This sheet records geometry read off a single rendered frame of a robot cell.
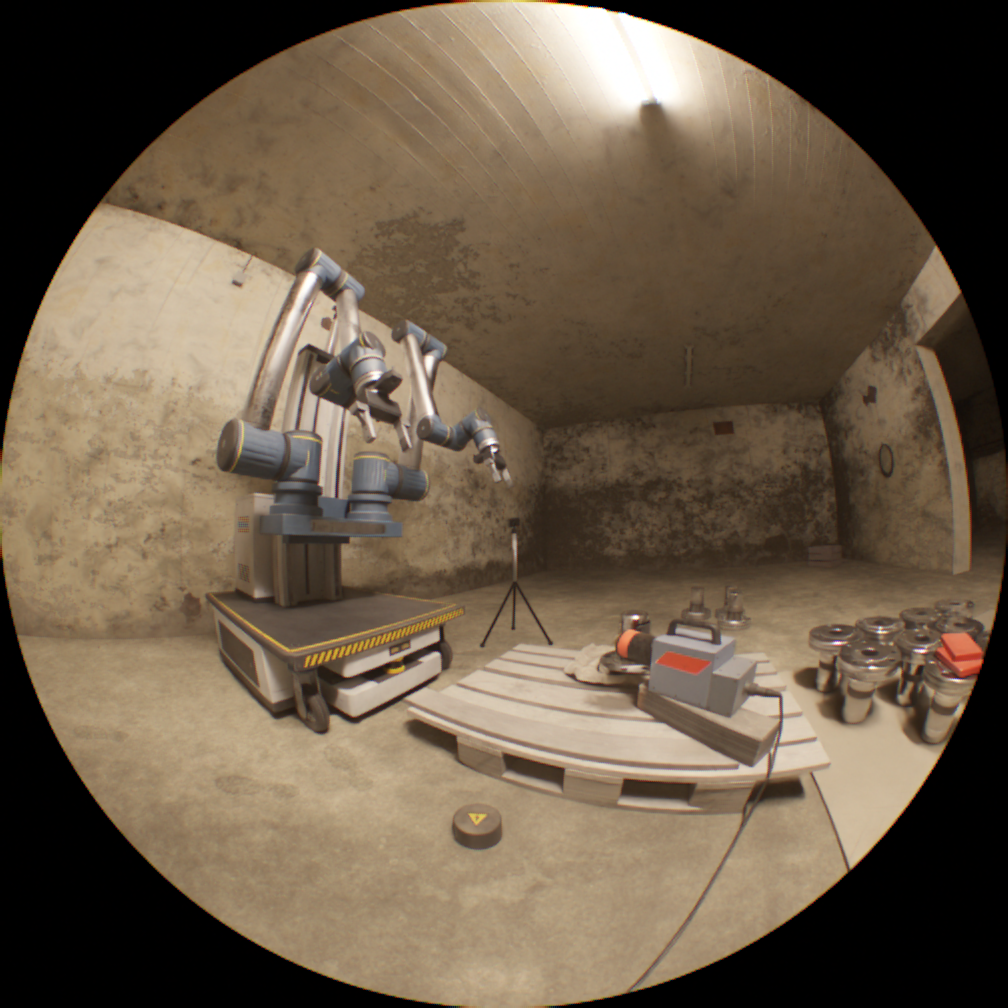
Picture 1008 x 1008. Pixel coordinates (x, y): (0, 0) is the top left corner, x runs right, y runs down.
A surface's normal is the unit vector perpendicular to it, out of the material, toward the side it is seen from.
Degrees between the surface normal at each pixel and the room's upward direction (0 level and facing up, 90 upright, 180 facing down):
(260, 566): 90
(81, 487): 90
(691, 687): 90
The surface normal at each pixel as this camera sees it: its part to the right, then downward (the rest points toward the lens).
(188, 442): 0.87, -0.07
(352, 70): 0.01, 0.99
